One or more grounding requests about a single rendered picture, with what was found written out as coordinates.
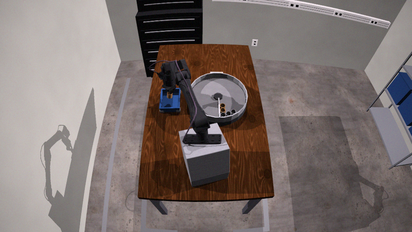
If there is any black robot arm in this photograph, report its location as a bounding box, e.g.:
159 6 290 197
158 59 222 144

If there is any blue open tray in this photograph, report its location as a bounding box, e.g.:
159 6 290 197
159 88 180 112

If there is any white round turntable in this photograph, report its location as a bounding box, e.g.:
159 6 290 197
191 72 248 126

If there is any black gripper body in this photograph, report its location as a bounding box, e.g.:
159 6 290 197
162 80 176 92

